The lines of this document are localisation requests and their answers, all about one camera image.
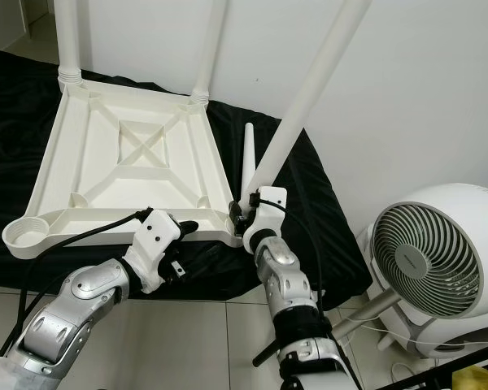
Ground white plastic table leg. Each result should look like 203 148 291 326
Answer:
53 0 84 89
240 0 373 204
190 0 230 105
242 122 258 200

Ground white plastic table top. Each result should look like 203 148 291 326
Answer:
2 73 245 259

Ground black tablecloth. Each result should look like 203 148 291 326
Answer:
0 46 373 306

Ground black metal stand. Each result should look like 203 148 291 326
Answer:
390 357 488 390

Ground yellow object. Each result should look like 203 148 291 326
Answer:
451 366 488 390

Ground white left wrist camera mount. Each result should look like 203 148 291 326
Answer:
124 207 184 293

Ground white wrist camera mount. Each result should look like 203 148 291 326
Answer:
242 185 287 253
124 207 184 293

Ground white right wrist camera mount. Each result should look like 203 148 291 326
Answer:
242 185 287 253

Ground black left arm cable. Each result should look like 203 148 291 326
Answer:
0 207 155 358

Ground white pedestal fan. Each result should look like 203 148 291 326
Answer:
329 183 488 362

